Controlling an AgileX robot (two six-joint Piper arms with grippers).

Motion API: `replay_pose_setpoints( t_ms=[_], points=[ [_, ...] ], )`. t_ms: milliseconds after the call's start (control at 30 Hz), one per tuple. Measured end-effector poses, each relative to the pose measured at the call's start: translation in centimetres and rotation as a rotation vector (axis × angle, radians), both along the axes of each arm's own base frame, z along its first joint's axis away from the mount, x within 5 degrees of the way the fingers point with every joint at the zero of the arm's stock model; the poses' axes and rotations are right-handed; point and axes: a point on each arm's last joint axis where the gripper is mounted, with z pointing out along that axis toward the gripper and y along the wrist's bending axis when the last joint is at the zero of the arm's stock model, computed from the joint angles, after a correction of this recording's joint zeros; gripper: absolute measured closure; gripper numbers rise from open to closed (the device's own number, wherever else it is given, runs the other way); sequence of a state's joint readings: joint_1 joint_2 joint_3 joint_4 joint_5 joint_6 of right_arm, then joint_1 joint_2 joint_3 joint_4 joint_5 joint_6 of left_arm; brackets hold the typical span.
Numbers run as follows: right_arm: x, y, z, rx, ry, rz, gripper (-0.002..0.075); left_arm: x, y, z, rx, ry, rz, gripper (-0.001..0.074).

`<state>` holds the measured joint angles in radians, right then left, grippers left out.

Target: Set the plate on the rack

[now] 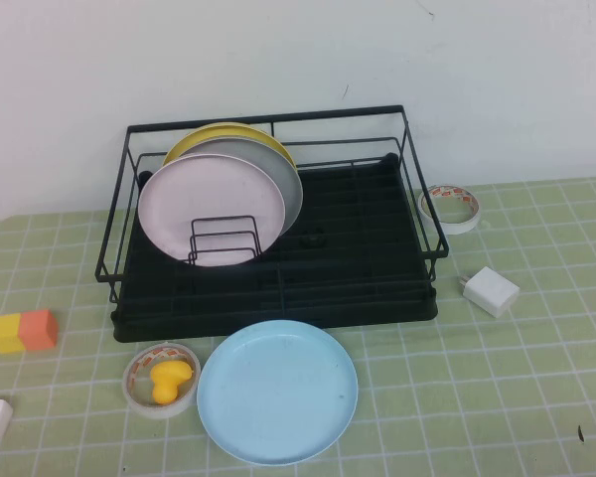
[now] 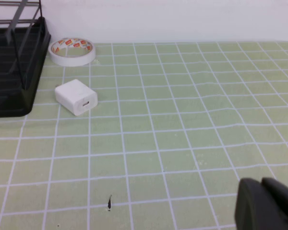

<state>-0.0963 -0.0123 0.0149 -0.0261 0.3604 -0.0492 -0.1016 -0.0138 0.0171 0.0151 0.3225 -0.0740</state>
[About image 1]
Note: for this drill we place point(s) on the grey plate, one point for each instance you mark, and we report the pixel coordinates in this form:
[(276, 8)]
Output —
[(278, 169)]

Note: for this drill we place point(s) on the black plastic drip tray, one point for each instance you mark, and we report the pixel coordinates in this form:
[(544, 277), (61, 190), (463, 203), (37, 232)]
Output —
[(352, 298)]

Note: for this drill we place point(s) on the yellow plate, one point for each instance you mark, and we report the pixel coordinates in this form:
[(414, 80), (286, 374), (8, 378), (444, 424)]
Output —
[(218, 131)]

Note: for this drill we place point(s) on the white tape roll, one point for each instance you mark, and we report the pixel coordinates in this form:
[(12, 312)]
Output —
[(149, 411), (457, 226)]

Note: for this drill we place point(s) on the orange cube block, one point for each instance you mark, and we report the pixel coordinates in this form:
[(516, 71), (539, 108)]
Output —
[(37, 330)]

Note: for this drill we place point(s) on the yellow cube block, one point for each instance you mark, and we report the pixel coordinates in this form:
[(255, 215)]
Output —
[(7, 333)]

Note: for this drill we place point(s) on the pink plate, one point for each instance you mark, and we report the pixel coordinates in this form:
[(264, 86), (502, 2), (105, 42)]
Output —
[(203, 199)]

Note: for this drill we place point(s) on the yellow rubber duck toy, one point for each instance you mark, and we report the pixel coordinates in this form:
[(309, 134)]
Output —
[(166, 380)]

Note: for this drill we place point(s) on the white charger plug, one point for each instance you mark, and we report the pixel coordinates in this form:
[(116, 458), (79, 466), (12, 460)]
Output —
[(491, 290)]

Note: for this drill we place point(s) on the light blue plate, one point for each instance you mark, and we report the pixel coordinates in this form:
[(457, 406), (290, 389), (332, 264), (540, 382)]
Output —
[(278, 392)]

